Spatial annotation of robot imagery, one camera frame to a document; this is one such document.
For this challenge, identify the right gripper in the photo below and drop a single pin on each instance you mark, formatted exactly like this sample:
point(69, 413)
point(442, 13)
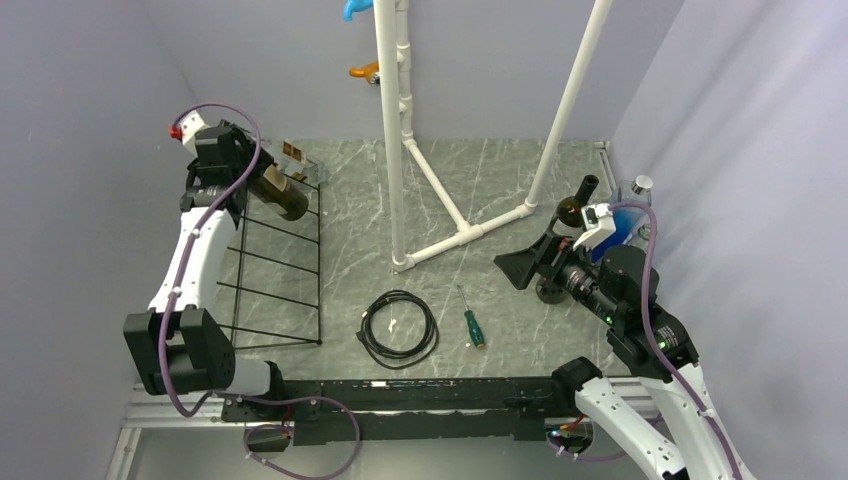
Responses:
point(520, 265)

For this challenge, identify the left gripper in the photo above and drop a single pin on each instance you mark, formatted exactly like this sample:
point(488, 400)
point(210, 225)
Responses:
point(245, 142)

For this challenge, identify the dark green wine bottle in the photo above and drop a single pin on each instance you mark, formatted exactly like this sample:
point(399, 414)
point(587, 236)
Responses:
point(277, 191)

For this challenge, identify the clear glass liquor bottle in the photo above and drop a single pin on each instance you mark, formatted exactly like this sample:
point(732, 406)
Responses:
point(295, 162)

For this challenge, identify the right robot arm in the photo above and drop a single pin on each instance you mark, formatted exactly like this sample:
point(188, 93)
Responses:
point(653, 345)

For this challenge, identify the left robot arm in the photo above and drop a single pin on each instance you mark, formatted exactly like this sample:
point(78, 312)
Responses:
point(176, 344)

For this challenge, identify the tall dark wine bottle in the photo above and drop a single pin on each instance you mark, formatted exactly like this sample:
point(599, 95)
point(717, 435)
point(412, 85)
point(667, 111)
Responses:
point(568, 210)

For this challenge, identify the small clear glass bottle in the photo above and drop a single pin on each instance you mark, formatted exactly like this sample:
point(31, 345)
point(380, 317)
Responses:
point(645, 232)

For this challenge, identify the orange hook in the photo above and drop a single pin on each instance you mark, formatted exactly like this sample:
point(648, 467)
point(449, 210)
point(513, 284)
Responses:
point(369, 72)

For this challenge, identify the blue hook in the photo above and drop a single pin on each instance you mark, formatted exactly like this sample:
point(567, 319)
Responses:
point(351, 7)

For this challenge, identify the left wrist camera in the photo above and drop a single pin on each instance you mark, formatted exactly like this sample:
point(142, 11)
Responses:
point(187, 127)

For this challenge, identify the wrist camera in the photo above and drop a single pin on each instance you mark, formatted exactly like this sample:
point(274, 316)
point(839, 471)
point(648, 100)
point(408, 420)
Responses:
point(598, 225)
point(187, 127)

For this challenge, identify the green handled screwdriver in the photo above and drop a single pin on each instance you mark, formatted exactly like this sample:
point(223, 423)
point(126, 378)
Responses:
point(475, 332)

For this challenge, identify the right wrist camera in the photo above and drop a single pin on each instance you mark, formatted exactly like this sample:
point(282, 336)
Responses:
point(598, 225)

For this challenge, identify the black wire wine rack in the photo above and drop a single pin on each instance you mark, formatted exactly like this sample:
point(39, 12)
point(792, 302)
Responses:
point(269, 295)

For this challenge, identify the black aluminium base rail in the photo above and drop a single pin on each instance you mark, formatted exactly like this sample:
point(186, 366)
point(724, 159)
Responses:
point(407, 409)

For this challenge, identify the white PVC pipe frame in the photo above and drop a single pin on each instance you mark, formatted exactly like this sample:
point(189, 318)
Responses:
point(504, 74)

